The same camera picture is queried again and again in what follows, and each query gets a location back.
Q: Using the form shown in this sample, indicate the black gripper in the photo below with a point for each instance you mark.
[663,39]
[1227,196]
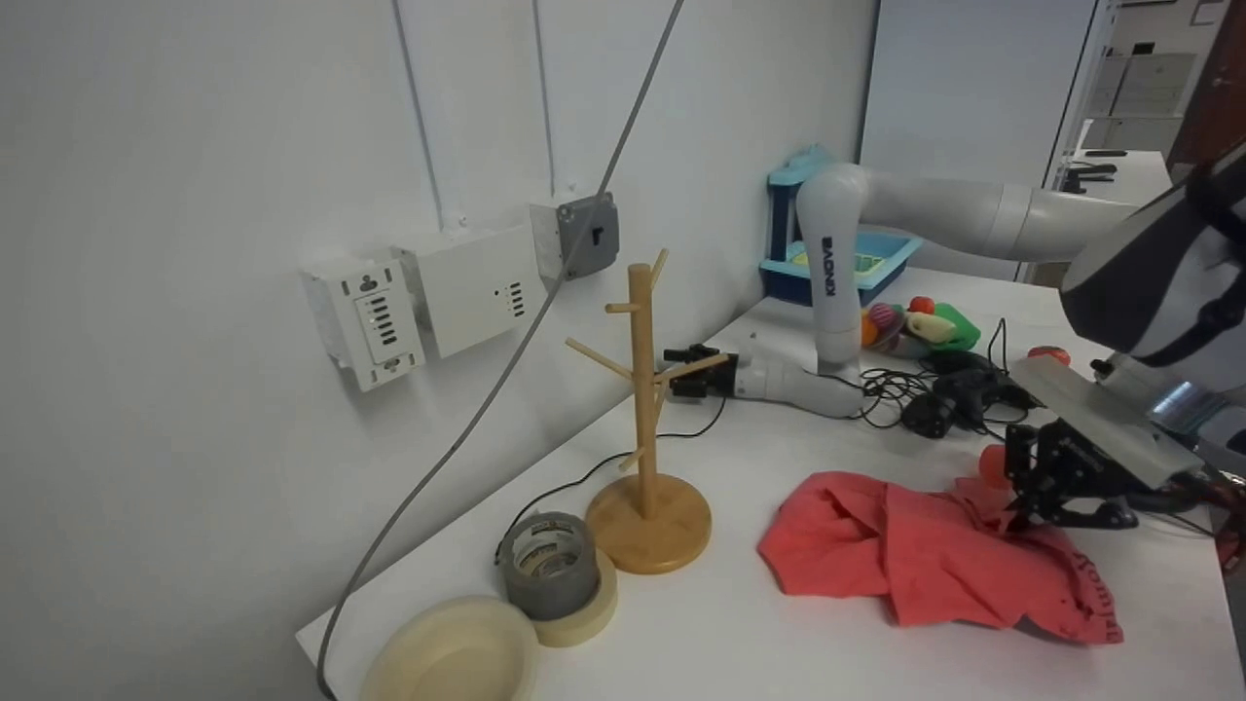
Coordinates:
[1094,479]

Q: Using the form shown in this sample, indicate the red printed shirt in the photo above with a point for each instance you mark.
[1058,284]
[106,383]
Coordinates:
[936,557]

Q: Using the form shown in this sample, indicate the orange toy piece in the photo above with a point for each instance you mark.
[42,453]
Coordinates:
[993,461]

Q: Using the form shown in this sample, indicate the small red toy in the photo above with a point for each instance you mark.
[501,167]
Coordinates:
[1050,354]

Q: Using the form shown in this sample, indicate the green toy vegetable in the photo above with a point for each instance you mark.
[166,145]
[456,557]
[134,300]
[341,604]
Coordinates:
[951,327]

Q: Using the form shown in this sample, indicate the red toy fruit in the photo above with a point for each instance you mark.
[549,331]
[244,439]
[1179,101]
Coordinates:
[880,327]

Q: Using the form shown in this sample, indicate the white background desk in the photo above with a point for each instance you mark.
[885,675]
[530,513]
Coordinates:
[1115,178]

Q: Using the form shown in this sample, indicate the wooden mug tree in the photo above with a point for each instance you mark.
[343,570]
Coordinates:
[649,528]

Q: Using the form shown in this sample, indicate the cream tape roll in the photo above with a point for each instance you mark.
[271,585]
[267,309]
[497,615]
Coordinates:
[587,630]

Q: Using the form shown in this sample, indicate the grey tape roll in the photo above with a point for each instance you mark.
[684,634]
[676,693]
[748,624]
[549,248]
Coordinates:
[520,589]

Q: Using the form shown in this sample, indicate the cream shallow bowl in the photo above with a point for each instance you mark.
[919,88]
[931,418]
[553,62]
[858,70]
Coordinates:
[450,656]

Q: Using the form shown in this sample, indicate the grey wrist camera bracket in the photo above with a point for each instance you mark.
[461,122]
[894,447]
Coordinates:
[1102,423]

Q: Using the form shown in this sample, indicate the white articulated camera mount arm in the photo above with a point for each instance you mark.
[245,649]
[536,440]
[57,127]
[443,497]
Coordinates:
[831,257]

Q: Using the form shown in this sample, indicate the black mount base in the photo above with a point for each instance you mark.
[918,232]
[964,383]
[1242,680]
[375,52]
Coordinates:
[693,365]

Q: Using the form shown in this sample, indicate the grey wall junction box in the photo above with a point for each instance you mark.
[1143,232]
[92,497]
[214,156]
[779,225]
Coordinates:
[587,235]

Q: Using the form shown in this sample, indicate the white wall box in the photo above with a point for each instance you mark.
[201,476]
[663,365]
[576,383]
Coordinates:
[474,295]

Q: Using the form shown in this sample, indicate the white wall conduit pipe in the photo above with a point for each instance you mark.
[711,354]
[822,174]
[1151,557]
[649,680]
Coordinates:
[418,119]
[546,101]

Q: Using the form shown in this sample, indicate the white slotted wall socket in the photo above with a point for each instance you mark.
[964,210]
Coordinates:
[371,315]

